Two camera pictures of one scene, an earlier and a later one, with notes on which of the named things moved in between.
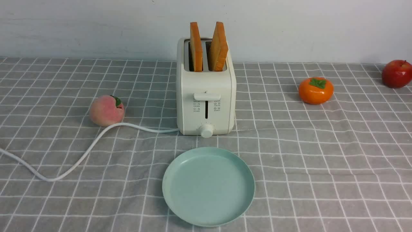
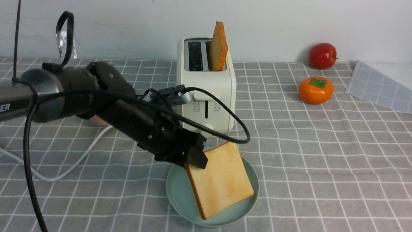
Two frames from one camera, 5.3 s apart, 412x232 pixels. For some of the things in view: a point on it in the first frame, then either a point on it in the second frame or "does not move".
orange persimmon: (315, 90) does not move
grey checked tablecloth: (344, 165) does not move
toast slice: (219, 49) does not move
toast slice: (196, 47) → (224, 182)
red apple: (397, 73) → (323, 56)
